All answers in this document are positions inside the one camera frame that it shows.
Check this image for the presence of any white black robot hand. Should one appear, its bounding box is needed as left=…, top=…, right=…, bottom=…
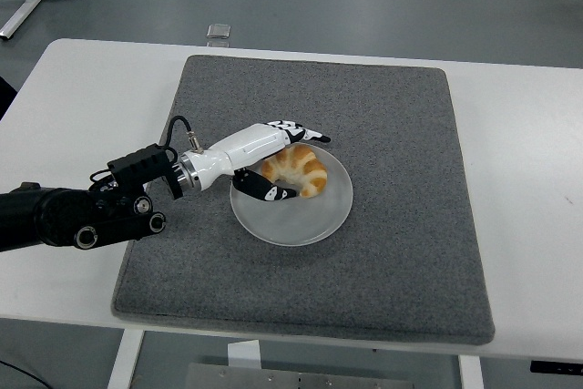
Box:
left=181, top=118, right=332, bottom=202

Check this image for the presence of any golden croissant bread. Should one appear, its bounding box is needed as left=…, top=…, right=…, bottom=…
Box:
left=260, top=143, right=329, bottom=199

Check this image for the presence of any round grey plate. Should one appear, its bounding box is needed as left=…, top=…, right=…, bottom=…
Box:
left=230, top=147, right=355, bottom=249

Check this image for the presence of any grey felt mat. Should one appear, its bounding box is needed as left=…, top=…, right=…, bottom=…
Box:
left=111, top=54, right=497, bottom=347

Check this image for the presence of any white table column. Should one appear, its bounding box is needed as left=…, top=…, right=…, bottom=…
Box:
left=226, top=339, right=261, bottom=370

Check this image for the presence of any white table leg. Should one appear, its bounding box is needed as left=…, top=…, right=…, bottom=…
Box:
left=457, top=354, right=485, bottom=389
left=107, top=329, right=146, bottom=389

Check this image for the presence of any black table control box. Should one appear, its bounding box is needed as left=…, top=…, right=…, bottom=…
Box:
left=530, top=360, right=583, bottom=374

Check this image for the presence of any black floor cable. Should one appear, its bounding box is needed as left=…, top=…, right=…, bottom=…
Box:
left=0, top=359, right=36, bottom=389

